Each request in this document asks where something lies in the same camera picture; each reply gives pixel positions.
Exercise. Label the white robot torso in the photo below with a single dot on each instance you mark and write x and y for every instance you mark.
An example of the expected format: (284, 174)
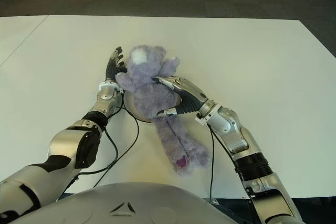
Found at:
(126, 203)

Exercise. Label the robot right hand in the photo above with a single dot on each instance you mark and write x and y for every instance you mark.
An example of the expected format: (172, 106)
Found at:
(189, 95)

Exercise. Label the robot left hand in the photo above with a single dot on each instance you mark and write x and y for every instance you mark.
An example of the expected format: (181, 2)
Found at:
(113, 70)

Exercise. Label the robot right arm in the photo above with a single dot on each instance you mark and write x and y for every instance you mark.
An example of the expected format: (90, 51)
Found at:
(244, 145)

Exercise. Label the white plate with black rim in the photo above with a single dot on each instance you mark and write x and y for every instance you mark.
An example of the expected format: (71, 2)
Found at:
(136, 108)

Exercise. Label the purple plush doll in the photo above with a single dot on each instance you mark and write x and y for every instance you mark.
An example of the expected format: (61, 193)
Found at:
(152, 82)

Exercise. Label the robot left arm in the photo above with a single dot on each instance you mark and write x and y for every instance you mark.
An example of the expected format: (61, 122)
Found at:
(64, 142)

